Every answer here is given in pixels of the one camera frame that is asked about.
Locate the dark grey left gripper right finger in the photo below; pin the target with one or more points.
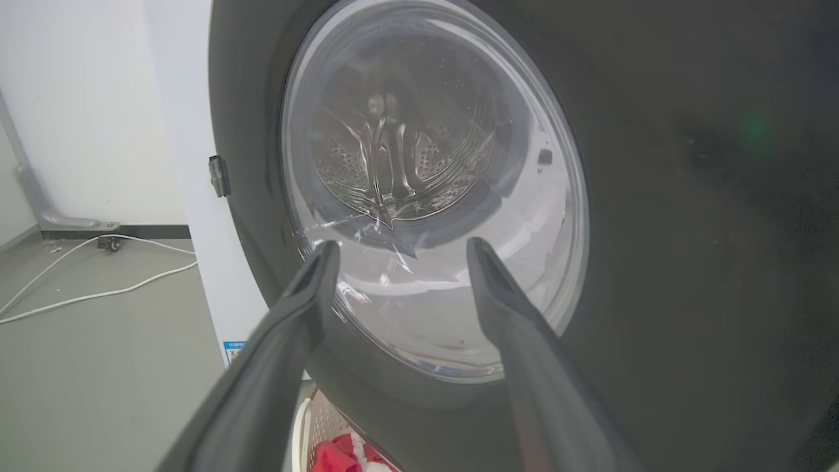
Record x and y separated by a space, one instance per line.
544 387

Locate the dark grey washing machine door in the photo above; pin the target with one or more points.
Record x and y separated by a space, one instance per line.
655 229

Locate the grey metal stand leg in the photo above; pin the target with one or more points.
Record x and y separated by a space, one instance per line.
39 196

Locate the white garment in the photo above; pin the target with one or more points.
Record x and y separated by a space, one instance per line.
368 459

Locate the white laundry basket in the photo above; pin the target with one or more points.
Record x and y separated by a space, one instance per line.
314 426

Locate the white washing machine body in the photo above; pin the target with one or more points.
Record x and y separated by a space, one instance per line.
203 262

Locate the blue energy label sticker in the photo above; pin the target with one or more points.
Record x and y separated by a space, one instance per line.
233 350

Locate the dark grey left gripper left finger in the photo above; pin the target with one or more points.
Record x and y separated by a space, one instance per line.
262 387

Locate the red garment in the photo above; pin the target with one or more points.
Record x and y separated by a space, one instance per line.
341 455

